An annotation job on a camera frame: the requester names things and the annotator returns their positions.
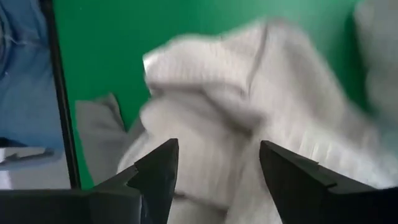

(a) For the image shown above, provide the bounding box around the light grey waffle towel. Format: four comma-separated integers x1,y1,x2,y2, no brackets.
117,17,398,224

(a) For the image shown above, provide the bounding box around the green table mat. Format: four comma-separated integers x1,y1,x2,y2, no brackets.
51,0,371,190

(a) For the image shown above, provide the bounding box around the person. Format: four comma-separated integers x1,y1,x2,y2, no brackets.
0,0,65,158

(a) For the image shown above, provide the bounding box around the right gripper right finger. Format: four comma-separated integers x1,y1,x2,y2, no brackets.
259,139,398,224

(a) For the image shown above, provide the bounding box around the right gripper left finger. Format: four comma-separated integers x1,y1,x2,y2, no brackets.
93,138,180,224

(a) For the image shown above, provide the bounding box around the plain dark grey towel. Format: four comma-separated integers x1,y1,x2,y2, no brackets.
74,92,147,187

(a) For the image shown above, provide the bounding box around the black table frame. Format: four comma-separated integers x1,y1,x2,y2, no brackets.
39,0,82,190

